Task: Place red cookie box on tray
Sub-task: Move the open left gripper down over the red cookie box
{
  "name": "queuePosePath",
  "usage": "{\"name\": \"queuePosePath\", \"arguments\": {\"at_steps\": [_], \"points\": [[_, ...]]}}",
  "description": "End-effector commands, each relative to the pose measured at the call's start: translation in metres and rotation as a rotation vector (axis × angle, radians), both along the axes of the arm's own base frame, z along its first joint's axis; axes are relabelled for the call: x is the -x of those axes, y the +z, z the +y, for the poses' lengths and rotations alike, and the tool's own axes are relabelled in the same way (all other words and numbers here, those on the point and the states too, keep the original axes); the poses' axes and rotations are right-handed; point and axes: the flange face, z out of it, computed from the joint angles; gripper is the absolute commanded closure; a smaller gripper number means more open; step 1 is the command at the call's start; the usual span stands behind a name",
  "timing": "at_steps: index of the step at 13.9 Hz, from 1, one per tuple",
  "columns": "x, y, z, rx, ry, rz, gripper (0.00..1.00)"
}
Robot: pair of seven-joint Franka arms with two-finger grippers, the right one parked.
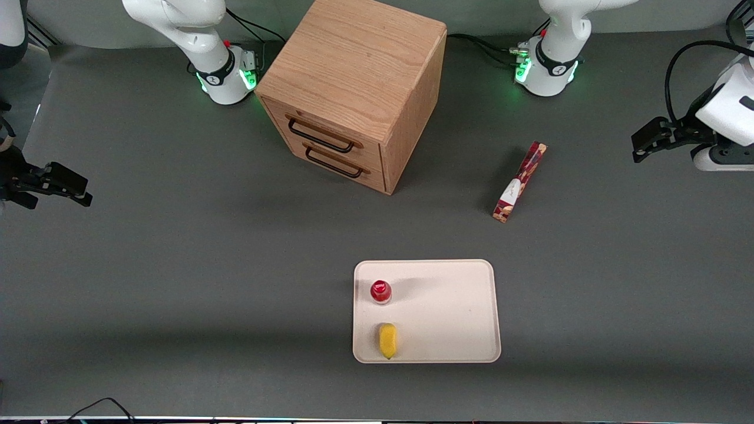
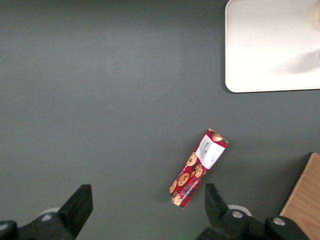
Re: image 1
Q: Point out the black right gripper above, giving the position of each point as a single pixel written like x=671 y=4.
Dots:
x=13 y=172

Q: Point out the yellow plastic lemon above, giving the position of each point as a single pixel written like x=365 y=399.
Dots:
x=387 y=341

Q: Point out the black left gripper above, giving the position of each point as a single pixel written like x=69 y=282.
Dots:
x=690 y=131

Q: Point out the red-capped small bottle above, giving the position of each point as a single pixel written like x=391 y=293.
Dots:
x=381 y=291

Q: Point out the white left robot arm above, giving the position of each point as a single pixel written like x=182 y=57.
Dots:
x=554 y=53

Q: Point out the wooden two-drawer cabinet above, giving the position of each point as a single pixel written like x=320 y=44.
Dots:
x=353 y=65

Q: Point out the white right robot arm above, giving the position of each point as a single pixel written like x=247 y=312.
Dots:
x=200 y=41

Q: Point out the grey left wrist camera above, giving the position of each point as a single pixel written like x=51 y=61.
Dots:
x=724 y=158

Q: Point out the red cookie box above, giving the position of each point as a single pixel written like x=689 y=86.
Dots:
x=519 y=182

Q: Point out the beige plastic tray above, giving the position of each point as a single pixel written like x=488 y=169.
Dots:
x=447 y=312

